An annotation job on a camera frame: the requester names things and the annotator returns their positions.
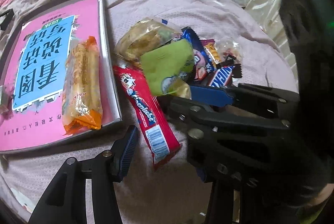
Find Snickers bar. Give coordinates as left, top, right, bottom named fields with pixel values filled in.
left=207, top=64, right=242, bottom=88

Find red milk candy packet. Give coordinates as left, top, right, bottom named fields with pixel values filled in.
left=113, top=66, right=181, bottom=170

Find blue Oreo packet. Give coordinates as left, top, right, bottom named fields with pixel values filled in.
left=182, top=27, right=215, bottom=83

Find green milk snack packet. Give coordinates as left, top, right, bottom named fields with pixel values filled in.
left=140, top=39, right=194, bottom=96

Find clear red pastry bag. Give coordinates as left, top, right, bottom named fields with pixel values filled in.
left=215, top=37, right=243, bottom=63

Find orange biscuit packet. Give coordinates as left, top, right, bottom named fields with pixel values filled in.
left=62, top=36, right=102, bottom=135

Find purple orange wafer bar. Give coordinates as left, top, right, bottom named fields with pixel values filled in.
left=200, top=39, right=222, bottom=68

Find lilac bed sheet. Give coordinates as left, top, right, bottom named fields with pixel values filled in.
left=1, top=0, right=297, bottom=223

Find pink Chinese picture book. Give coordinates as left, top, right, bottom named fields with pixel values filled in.
left=0, top=0, right=116, bottom=152

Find black plastic frame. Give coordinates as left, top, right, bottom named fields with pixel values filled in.
left=0, top=9, right=14, bottom=31

